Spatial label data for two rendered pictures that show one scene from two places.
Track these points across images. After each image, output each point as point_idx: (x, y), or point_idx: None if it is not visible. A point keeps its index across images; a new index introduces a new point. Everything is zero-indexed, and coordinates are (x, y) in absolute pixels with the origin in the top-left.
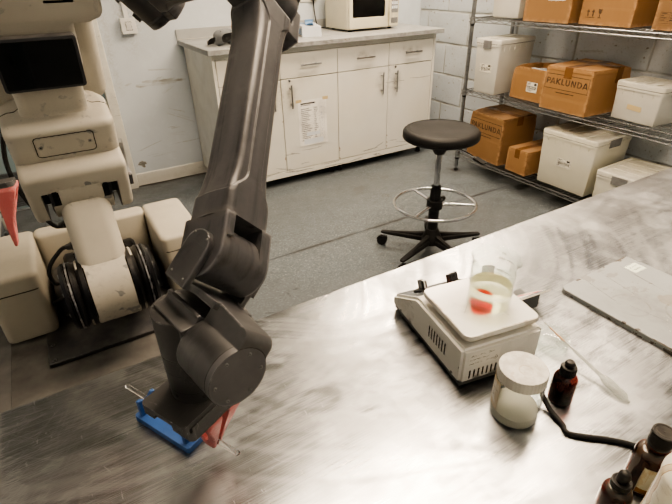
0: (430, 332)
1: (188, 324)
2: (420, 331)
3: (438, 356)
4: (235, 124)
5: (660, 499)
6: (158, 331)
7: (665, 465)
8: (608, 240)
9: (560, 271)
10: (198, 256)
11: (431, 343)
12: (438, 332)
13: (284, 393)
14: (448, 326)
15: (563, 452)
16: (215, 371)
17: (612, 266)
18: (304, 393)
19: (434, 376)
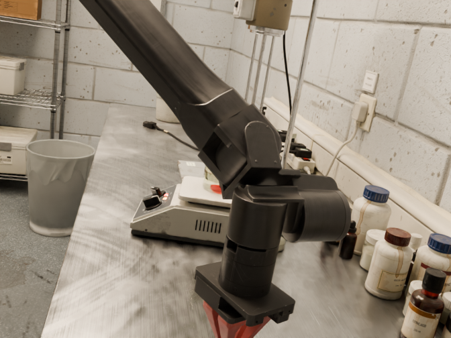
0: (198, 224)
1: (296, 195)
2: (182, 233)
3: (211, 239)
4: (176, 39)
5: (367, 223)
6: (276, 216)
7: (362, 206)
8: (153, 155)
9: (164, 178)
10: (272, 141)
11: (200, 234)
12: (210, 218)
13: (181, 317)
14: (216, 210)
15: (304, 247)
16: (349, 204)
17: (182, 166)
18: (190, 308)
19: (220, 253)
